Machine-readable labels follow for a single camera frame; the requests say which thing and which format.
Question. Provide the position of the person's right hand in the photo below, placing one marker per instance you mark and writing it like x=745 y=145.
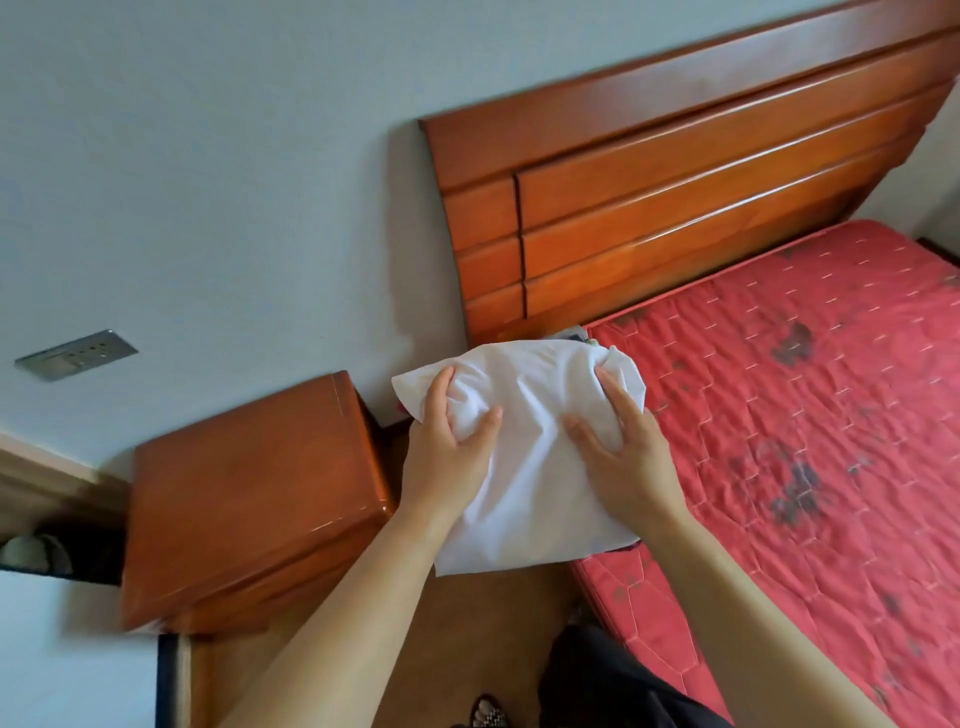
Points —
x=637 y=472

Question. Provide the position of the person's left hand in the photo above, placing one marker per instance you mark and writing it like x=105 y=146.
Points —
x=437 y=465

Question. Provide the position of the person's right thumb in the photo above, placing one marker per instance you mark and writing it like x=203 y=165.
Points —
x=589 y=439

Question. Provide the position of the person's left thumb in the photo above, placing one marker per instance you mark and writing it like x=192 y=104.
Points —
x=482 y=433

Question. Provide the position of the white cloth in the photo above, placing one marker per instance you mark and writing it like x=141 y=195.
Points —
x=525 y=450

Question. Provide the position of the person's left forearm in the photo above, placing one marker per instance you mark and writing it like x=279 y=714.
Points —
x=352 y=622

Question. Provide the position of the person's right forearm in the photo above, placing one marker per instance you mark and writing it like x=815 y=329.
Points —
x=757 y=637

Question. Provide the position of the red quilted mattress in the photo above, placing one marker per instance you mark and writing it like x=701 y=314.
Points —
x=795 y=465

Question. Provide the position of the wooden bedside table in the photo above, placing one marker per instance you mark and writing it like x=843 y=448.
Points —
x=255 y=502

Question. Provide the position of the person's black trousers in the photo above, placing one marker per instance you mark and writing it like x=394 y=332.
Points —
x=615 y=686

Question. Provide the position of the patterned shoe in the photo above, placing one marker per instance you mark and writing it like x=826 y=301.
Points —
x=487 y=712

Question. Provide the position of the wooden headboard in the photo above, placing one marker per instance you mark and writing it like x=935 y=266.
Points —
x=675 y=172

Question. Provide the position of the white round object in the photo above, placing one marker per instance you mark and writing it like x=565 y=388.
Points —
x=30 y=553

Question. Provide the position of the silver wall socket plate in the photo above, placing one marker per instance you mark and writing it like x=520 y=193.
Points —
x=76 y=355

